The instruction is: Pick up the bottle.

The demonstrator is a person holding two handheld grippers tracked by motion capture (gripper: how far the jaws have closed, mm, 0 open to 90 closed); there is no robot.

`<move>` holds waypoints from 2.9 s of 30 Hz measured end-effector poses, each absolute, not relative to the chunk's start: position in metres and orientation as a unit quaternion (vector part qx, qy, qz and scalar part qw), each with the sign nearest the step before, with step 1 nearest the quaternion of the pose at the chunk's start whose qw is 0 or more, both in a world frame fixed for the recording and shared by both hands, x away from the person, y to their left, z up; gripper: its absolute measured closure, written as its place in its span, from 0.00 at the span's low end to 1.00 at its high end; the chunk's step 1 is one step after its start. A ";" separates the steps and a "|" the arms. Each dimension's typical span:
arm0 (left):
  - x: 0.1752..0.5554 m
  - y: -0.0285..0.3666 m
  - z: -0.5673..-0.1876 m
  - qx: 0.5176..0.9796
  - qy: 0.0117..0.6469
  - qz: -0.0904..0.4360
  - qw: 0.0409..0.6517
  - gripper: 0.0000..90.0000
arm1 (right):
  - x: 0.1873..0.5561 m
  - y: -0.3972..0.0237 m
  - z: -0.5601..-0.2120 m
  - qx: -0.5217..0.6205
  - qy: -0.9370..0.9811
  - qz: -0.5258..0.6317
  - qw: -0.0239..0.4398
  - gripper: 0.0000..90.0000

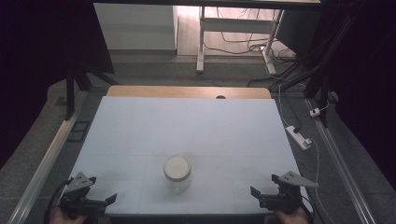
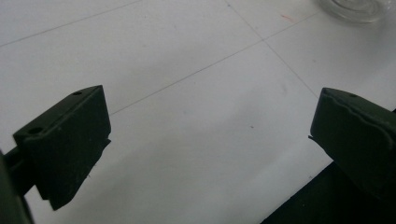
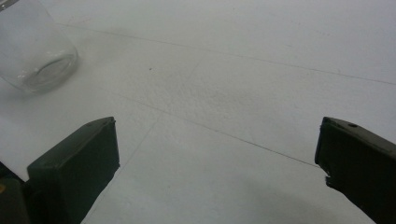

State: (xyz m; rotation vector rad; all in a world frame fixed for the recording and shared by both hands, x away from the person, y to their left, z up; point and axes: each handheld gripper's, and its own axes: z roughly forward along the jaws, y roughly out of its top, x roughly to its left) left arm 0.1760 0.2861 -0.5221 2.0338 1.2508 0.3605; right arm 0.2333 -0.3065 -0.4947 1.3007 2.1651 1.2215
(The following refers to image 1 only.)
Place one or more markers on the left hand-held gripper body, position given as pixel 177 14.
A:
pixel 76 194

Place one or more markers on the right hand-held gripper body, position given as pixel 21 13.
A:
pixel 286 200

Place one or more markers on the clear glass jar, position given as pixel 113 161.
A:
pixel 178 183

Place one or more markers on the round white jar lid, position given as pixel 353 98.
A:
pixel 177 167

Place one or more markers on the person's right hand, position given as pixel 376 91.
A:
pixel 292 217

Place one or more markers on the person's left hand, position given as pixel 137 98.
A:
pixel 67 218

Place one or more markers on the white power strip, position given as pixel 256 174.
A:
pixel 298 137

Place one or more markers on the small white adapter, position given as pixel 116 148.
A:
pixel 315 112

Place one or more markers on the black metal stand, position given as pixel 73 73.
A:
pixel 323 81
pixel 70 93

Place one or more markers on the white table mat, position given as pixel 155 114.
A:
pixel 186 130

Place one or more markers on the wooden table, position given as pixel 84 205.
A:
pixel 174 91

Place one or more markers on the aluminium floor rail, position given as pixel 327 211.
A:
pixel 46 161
pixel 342 168

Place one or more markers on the white desk frame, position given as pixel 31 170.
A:
pixel 236 25

